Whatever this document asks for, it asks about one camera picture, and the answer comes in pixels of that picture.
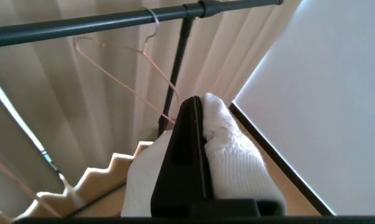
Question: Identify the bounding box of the beige curtain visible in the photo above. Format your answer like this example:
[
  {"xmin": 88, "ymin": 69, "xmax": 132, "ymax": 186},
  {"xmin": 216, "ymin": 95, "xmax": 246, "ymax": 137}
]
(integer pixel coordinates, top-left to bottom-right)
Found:
[{"xmin": 0, "ymin": 0, "xmax": 301, "ymax": 218}]

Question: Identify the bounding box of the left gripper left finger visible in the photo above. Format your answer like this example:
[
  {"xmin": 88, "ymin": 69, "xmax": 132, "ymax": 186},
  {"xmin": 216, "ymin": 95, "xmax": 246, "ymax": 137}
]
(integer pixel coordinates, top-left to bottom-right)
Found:
[{"xmin": 150, "ymin": 95, "xmax": 206, "ymax": 217}]

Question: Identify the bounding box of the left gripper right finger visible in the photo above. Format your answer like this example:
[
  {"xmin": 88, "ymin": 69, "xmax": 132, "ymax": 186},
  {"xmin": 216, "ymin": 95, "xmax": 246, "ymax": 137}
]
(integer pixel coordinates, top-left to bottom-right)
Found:
[{"xmin": 194, "ymin": 96, "xmax": 214, "ymax": 200}]

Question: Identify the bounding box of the white printed shirt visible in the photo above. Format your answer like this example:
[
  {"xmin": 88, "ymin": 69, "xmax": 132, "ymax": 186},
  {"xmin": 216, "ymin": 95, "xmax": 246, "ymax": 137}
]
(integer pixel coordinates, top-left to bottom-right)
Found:
[{"xmin": 120, "ymin": 92, "xmax": 288, "ymax": 218}]

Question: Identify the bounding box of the black clothes rack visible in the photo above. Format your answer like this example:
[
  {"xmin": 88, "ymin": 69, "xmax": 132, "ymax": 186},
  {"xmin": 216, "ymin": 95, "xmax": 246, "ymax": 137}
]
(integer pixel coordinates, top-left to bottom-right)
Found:
[{"xmin": 0, "ymin": 0, "xmax": 284, "ymax": 218}]

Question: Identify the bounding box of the pink clothes hanger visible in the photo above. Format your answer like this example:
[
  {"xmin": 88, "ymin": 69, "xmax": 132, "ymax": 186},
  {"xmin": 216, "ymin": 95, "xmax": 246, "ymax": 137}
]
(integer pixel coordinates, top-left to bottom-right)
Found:
[
  {"xmin": 0, "ymin": 151, "xmax": 63, "ymax": 218},
  {"xmin": 74, "ymin": 7, "xmax": 181, "ymax": 125}
]

